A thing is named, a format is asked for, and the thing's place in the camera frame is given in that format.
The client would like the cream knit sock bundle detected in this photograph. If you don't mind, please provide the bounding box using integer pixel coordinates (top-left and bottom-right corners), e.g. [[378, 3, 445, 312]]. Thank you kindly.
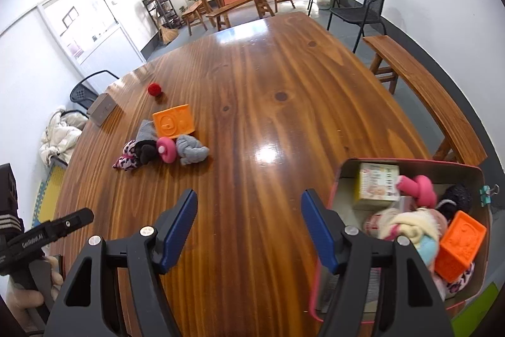
[[362, 208, 448, 272]]

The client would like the orange embossed rubber cube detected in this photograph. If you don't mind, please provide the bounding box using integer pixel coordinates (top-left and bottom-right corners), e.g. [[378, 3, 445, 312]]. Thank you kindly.
[[435, 210, 487, 283]]

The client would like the pink rubber mushroom toy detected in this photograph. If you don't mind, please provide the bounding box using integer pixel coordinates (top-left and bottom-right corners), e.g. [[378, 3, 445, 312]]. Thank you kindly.
[[396, 174, 437, 208]]

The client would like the pink round rubber toy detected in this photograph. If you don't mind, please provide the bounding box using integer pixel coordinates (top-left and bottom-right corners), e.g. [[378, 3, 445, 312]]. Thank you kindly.
[[157, 137, 178, 164]]

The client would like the black white striped sock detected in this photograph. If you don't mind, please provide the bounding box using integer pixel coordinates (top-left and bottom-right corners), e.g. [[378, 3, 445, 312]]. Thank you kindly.
[[436, 183, 472, 222]]

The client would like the grey knotted sock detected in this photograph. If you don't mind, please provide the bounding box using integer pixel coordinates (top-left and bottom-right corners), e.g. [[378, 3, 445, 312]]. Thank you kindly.
[[175, 134, 210, 166]]

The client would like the straw broom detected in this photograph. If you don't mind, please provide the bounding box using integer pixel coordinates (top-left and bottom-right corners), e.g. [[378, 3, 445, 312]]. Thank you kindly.
[[158, 25, 179, 45]]

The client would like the yellow printed cardboard box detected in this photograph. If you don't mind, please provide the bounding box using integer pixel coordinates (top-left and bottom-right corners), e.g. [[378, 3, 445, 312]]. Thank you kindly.
[[353, 163, 401, 210]]

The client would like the black metal armchair near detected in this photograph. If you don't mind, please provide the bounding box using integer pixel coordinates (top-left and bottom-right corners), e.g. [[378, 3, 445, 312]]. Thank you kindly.
[[326, 0, 387, 53]]

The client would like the small pink leopard sock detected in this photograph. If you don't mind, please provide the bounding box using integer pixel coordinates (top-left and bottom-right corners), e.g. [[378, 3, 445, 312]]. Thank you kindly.
[[112, 139, 140, 171]]

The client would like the black plant shelf rack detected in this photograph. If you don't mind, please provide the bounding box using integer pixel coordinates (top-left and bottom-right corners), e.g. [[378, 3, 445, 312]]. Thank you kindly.
[[141, 0, 182, 29]]

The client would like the blue yellow foam mat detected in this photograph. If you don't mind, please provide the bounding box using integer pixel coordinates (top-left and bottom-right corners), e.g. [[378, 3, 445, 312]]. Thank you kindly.
[[32, 163, 66, 228]]

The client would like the teal binder clip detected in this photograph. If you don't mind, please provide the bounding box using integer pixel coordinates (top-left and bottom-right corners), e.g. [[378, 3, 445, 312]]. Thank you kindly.
[[479, 184, 500, 207]]

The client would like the small wooden stool left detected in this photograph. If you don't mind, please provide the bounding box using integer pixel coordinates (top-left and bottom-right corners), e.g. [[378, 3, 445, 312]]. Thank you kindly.
[[181, 0, 207, 35]]

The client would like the pink leopard fleece bundle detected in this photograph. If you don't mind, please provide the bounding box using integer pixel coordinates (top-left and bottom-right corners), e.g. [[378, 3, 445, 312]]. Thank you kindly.
[[432, 263, 475, 300]]

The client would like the long wooden bench background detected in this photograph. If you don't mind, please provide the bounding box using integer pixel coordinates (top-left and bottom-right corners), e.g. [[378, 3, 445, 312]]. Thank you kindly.
[[205, 0, 275, 31]]

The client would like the grey tissue box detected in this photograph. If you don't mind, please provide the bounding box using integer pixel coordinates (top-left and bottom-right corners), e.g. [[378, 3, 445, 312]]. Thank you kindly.
[[86, 92, 117, 127]]

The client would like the white jacket on chair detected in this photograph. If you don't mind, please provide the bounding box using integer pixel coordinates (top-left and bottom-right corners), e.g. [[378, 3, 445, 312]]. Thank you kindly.
[[39, 108, 88, 167]]

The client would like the person's left hand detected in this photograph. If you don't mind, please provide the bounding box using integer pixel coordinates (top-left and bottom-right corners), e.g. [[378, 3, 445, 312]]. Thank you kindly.
[[5, 256, 63, 333]]

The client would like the grey and black sock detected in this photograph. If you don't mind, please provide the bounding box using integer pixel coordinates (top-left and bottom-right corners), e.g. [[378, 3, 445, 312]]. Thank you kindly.
[[134, 120, 159, 165]]

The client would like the orange flat-faced rubber cube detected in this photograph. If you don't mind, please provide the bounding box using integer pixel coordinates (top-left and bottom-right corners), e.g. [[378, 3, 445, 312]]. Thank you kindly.
[[152, 104, 195, 139]]

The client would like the black chair left of table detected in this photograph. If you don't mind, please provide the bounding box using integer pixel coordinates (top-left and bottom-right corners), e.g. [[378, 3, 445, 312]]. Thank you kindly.
[[69, 69, 119, 110]]

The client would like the red-rimmed cardboard storage box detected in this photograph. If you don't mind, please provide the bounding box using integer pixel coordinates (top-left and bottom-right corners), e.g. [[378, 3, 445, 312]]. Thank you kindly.
[[301, 158, 491, 336]]

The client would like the wooden bench beside table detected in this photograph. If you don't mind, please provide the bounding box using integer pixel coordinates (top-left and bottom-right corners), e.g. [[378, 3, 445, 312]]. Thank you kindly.
[[363, 35, 487, 166]]

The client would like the red pompom ball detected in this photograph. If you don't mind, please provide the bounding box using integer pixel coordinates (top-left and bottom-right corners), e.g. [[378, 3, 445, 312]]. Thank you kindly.
[[147, 82, 163, 98]]

